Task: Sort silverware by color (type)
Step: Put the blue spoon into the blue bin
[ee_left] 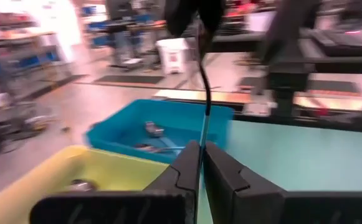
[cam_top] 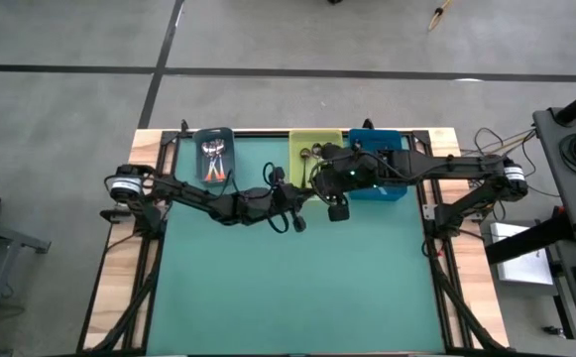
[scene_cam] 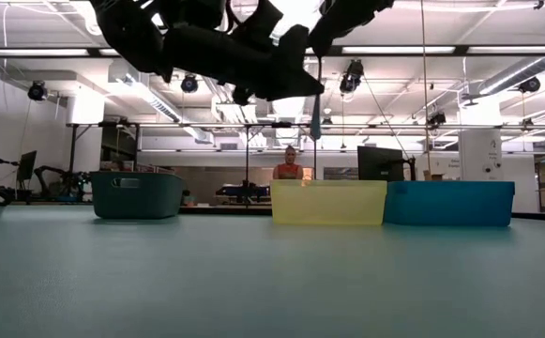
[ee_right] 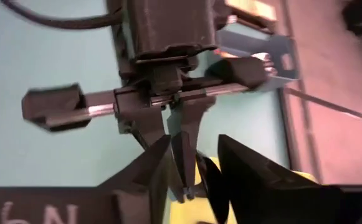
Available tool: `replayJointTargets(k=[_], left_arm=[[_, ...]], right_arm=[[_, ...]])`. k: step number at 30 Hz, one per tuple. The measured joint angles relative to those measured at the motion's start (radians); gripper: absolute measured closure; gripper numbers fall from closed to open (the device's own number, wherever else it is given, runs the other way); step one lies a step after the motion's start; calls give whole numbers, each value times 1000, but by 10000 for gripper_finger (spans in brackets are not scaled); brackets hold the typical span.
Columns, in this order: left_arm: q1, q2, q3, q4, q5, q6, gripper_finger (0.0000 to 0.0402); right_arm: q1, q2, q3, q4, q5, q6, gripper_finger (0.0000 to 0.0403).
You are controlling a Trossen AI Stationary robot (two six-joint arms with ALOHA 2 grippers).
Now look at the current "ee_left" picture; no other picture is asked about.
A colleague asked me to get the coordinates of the wooden background desk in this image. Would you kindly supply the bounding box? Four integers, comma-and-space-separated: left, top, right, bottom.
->
0, 29, 60, 82

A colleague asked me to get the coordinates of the yellow-green plastic bin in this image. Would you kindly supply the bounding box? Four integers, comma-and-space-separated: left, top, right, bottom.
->
0, 144, 171, 224

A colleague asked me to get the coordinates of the black equipment case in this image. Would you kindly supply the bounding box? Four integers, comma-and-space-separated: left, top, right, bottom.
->
311, 29, 362, 58

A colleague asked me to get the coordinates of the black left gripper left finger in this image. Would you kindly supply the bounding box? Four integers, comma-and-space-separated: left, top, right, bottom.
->
29, 139, 201, 224

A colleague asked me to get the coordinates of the white box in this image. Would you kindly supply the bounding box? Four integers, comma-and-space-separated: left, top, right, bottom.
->
155, 37, 190, 75

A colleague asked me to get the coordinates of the black floor mat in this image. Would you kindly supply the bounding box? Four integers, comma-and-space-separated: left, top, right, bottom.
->
239, 77, 361, 95
93, 74, 165, 85

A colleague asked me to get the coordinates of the blue-handled silver spoon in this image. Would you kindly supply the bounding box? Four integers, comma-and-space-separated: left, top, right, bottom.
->
164, 0, 226, 169
143, 120, 166, 138
133, 136, 186, 156

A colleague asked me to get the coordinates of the storage shelf with blue bins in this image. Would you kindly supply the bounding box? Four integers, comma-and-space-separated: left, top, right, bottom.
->
80, 2, 166, 68

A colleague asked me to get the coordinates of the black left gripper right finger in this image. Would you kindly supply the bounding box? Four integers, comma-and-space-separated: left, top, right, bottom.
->
204, 141, 362, 224

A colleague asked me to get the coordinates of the blue plastic bin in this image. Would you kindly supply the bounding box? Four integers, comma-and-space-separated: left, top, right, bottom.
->
85, 98, 235, 165

